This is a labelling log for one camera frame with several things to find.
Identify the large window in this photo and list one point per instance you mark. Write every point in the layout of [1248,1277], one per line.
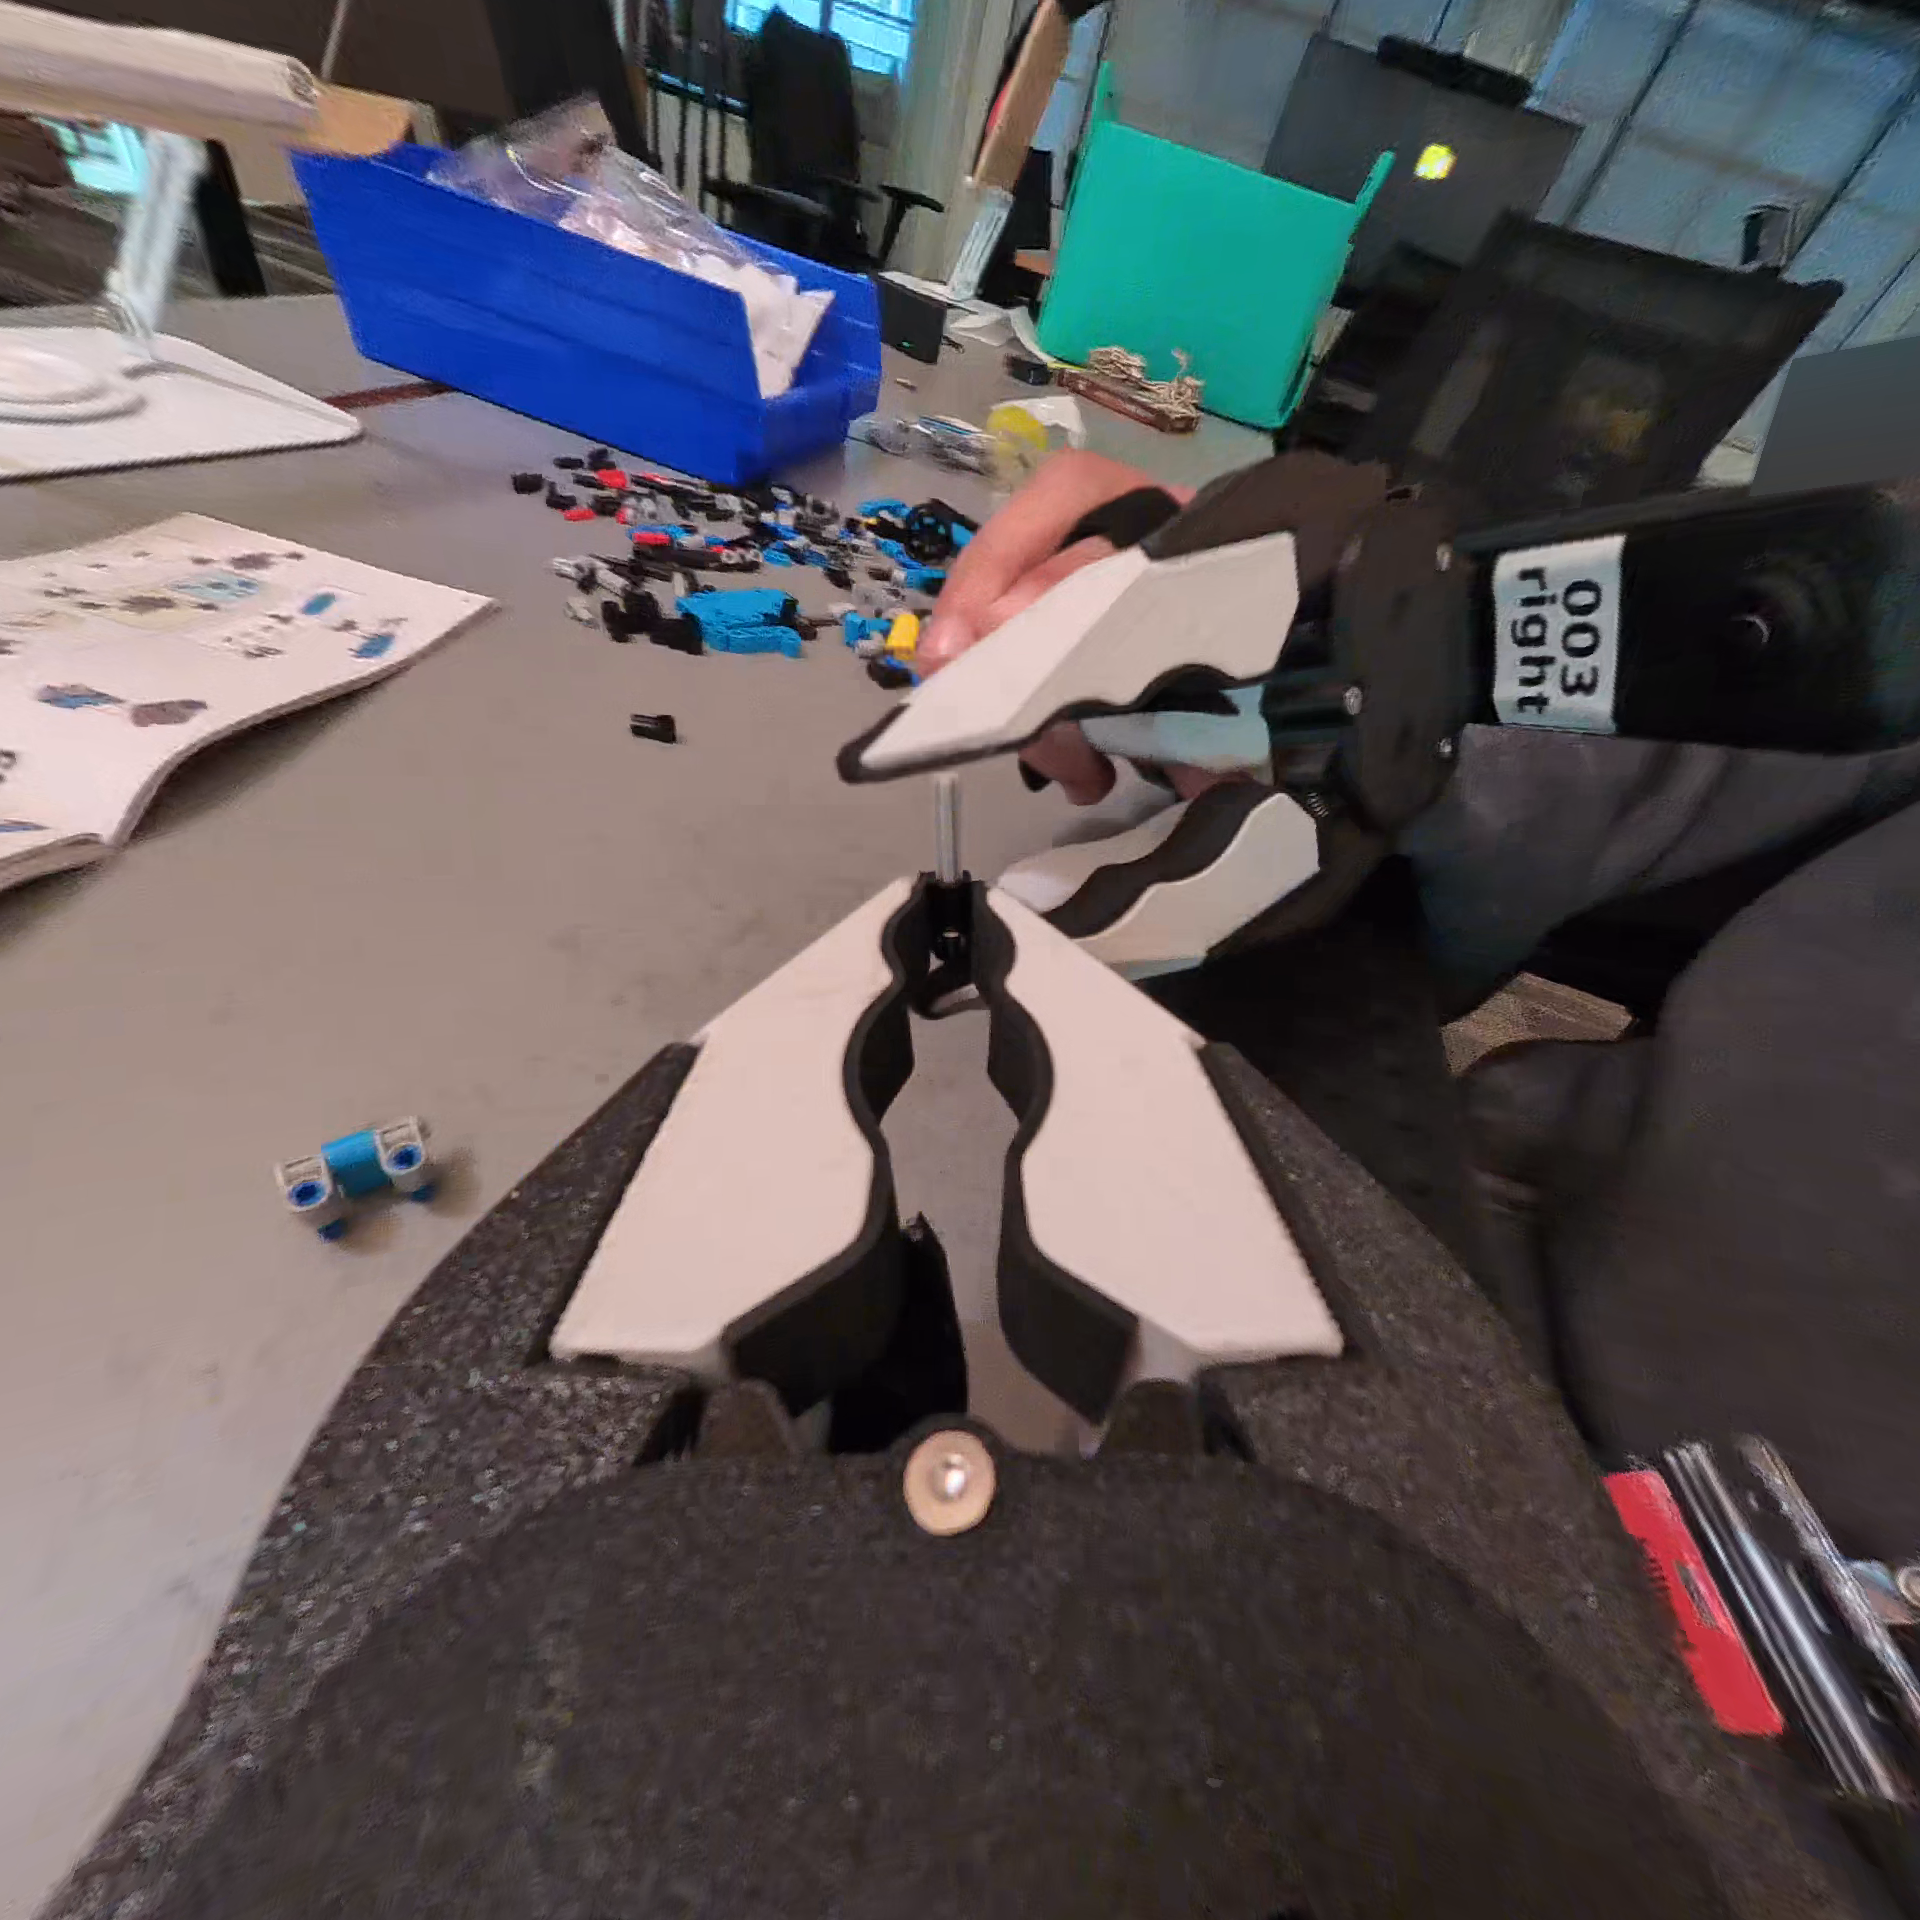
[819,24]

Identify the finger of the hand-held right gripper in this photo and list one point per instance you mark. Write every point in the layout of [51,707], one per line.
[1109,629]
[1244,870]

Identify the blue storage bin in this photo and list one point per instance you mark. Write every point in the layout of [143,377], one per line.
[525,317]

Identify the teal plastic object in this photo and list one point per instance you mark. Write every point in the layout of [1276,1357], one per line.
[1200,254]

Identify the person's right forearm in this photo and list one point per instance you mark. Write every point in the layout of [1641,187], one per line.
[1651,839]

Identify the black monitor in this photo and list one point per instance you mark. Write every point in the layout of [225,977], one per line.
[1411,107]

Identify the black partition panel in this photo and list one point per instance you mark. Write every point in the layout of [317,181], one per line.
[494,60]

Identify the small clear parts bag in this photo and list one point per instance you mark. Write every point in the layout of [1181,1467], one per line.
[916,435]

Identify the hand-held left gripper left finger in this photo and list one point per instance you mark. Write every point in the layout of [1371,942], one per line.
[720,1201]

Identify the black toy wheel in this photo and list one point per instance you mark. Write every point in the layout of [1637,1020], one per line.
[931,528]

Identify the grey desk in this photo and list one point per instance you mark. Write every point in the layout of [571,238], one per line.
[451,975]

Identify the clear plastic packaging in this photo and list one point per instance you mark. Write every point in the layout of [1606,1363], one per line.
[661,225]

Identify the blue panel piece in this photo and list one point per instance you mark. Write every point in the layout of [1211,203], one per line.
[735,617]

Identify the long grey axle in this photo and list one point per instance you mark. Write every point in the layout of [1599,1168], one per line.
[945,825]

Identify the dark perforated panel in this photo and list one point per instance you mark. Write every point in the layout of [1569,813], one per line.
[1349,1079]

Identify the instruction booklet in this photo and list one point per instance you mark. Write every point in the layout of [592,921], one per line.
[225,646]

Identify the white laptop stand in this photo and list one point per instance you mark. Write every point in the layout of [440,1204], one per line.
[195,421]

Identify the black office chair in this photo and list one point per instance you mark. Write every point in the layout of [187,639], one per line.
[809,136]

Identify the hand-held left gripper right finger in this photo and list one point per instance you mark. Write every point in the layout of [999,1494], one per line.
[1172,1201]

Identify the brown wooden model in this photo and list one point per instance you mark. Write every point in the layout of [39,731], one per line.
[1141,387]

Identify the pile of building pieces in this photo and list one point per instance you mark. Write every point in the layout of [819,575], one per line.
[735,552]

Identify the person's right hand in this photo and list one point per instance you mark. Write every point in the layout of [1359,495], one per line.
[1036,540]

